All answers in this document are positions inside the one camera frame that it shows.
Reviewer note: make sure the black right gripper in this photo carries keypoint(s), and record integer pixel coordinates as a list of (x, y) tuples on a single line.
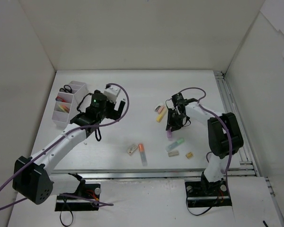
[(174, 119)]

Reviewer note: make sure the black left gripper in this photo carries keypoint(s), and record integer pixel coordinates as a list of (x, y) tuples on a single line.
[(117, 109)]

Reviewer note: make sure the yellow highlighter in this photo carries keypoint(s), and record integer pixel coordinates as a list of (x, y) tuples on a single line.
[(161, 115)]

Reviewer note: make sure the pink purple highlighter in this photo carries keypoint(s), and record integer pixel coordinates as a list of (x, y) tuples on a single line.
[(169, 133)]

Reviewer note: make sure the green highlighter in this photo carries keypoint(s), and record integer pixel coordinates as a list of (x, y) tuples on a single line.
[(174, 144)]

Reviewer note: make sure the twin orange yellow highlighter pack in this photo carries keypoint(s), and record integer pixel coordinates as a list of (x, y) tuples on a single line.
[(64, 108)]

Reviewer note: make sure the black handled scissors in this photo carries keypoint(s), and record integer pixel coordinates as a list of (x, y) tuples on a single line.
[(66, 89)]

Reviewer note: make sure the red gel pen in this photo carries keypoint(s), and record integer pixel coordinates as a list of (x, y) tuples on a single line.
[(60, 99)]

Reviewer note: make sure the orange cap highlighter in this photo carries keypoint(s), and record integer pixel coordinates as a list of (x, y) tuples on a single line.
[(142, 154)]

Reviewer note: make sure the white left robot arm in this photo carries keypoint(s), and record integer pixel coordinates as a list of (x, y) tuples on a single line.
[(33, 176)]

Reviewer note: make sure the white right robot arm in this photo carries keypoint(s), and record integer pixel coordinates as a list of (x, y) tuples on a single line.
[(224, 135)]

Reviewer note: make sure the pink mini stapler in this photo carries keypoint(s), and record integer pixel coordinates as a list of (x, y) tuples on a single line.
[(159, 107)]

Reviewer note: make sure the white compartment organizer box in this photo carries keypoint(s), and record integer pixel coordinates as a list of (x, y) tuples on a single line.
[(79, 90)]

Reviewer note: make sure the white eraser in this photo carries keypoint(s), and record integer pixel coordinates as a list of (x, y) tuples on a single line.
[(173, 153)]

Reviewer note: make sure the small tan staples box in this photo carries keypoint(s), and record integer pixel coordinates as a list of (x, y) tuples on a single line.
[(189, 155)]

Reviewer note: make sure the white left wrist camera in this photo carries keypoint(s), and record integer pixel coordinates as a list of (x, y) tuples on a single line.
[(112, 93)]

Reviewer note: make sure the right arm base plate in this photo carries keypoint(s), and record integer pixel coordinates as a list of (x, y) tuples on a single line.
[(217, 195)]

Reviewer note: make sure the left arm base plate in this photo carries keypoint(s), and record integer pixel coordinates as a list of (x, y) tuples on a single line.
[(92, 191)]

